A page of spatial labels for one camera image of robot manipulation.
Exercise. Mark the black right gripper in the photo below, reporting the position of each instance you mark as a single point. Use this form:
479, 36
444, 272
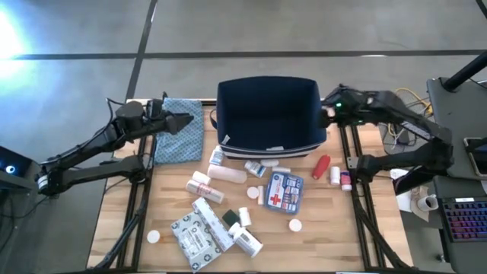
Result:
348, 108

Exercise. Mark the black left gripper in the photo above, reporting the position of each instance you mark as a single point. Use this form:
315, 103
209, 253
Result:
161, 122

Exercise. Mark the white bottle blue label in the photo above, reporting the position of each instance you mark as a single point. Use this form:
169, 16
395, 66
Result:
217, 156

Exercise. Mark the red plastic tube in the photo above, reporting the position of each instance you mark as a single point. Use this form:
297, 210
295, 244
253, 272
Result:
321, 166

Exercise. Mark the small white pill bottle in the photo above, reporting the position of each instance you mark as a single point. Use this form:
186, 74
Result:
245, 217
201, 177
335, 176

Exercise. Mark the navy white striped fabric basket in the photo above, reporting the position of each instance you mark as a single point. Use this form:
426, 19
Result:
266, 114

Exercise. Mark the white bottle pink label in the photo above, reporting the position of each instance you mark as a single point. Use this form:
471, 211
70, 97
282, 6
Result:
345, 182

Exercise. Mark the small white roll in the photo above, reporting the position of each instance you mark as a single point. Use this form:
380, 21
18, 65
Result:
281, 169

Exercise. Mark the white oval gauze roll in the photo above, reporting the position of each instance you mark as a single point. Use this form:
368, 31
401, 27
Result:
269, 163

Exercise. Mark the blue first aid kit case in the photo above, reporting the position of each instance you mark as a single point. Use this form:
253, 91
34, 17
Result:
283, 192

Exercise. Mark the white melatonin bottle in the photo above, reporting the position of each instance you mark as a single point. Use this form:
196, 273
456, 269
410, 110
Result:
255, 169

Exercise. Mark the white round lid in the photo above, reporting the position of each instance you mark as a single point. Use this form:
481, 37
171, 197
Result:
153, 236
295, 225
252, 192

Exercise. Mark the long white AUVON box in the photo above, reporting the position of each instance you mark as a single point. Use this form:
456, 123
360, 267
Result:
212, 223

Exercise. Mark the dark green bandage roll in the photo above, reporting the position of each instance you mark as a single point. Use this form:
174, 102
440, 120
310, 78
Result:
230, 217

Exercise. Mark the white patterned pouch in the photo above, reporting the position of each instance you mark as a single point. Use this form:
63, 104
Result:
194, 243

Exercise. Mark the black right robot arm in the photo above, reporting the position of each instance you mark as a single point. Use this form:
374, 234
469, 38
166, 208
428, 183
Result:
403, 110

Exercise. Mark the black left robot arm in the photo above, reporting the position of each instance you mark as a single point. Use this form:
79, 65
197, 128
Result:
95, 141

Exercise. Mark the blue patterned cloth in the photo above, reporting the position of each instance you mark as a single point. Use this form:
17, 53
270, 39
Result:
182, 148

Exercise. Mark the white mug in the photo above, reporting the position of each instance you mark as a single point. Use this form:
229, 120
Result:
428, 202

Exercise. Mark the black pole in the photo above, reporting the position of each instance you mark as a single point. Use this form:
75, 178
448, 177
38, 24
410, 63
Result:
466, 72

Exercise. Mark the black tablet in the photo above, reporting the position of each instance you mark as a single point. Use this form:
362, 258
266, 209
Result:
477, 156

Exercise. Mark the black device blue light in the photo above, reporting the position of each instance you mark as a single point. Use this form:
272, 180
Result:
15, 161

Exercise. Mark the backlit black keyboard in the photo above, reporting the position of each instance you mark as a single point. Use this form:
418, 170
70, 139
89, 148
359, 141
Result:
466, 220

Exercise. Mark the grey metal shelf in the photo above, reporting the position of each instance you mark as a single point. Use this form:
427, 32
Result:
15, 183

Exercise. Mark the dark grey desk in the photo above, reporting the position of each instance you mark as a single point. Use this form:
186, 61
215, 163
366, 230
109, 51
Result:
464, 259

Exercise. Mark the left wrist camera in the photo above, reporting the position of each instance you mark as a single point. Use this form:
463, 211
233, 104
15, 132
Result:
155, 107

